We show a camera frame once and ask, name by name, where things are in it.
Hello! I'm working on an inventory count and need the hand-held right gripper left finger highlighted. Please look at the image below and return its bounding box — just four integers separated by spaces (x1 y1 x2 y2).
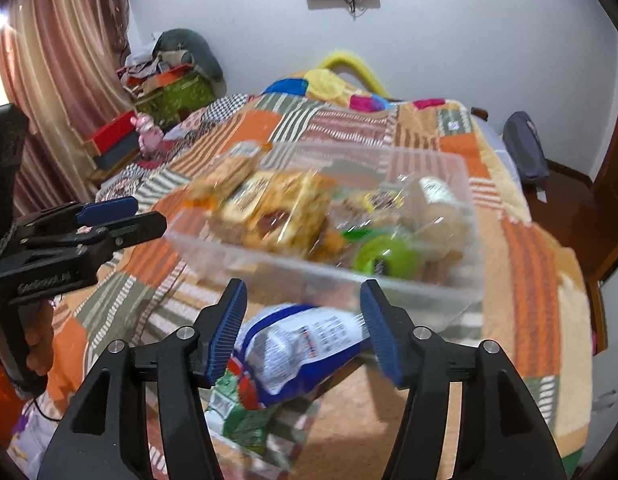
36 278 248 480

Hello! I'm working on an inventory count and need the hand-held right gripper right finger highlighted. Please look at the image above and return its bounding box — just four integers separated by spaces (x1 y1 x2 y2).
360 279 565 480

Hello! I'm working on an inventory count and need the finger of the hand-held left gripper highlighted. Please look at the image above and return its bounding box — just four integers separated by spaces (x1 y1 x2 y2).
75 197 140 227
103 211 168 252

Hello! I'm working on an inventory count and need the clear plastic storage container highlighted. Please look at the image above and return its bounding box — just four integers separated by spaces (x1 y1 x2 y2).
164 140 486 335

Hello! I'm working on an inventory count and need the blue white striped snack packet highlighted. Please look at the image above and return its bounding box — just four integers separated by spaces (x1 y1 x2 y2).
231 302 371 409

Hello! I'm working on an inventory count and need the green round cake packet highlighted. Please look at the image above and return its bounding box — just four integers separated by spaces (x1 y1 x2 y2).
351 232 424 277

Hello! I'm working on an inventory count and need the long biscuit packet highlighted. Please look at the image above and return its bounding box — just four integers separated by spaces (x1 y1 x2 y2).
186 142 270 211

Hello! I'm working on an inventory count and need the clear fried pastry packet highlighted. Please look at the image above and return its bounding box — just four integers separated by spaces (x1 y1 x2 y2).
311 225 355 263

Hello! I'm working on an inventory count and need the yellow cookie packet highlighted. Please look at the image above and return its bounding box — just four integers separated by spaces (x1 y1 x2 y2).
243 170 336 257

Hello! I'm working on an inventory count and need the round pastry packet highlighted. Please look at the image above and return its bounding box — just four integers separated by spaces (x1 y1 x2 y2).
351 187 407 221

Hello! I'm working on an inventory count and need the brown roll packet white label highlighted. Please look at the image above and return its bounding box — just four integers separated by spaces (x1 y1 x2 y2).
406 175 471 257

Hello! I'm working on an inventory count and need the person's left hand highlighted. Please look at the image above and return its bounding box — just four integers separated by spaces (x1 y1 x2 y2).
26 300 57 377

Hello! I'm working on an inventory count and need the red box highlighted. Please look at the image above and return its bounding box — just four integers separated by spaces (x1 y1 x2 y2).
84 111 140 154

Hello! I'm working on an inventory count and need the pink plush toy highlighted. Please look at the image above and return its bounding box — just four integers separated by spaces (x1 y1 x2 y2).
130 112 165 157

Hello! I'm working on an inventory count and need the green snack packet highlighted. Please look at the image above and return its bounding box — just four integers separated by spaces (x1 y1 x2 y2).
204 355 311 462

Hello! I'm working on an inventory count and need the checkered patterned sheet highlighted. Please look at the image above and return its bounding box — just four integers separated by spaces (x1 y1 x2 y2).
96 95 251 202

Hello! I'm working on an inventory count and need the pile of clutter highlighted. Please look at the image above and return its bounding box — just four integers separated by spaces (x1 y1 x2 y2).
116 45 195 87

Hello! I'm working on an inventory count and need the striped pink curtain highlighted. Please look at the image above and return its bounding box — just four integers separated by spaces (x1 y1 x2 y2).
0 0 140 213

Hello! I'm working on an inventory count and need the grey backpack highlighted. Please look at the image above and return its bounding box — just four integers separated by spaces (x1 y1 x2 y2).
503 111 551 182

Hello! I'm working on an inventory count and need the blue yellow colourful blanket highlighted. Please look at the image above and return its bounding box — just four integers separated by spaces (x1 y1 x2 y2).
263 67 406 112

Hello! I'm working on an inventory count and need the yellow foam tube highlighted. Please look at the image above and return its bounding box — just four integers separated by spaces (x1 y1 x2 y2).
316 50 391 97

